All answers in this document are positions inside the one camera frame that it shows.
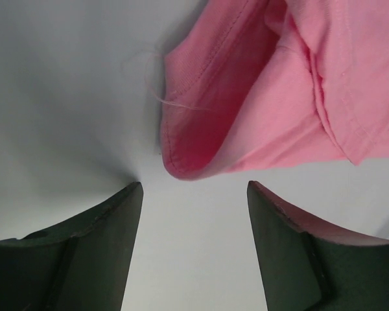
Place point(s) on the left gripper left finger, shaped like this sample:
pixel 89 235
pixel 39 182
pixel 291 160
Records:
pixel 81 263

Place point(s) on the pink t shirt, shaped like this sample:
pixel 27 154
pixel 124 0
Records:
pixel 268 84

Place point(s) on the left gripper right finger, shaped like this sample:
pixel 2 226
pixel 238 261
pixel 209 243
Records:
pixel 307 263

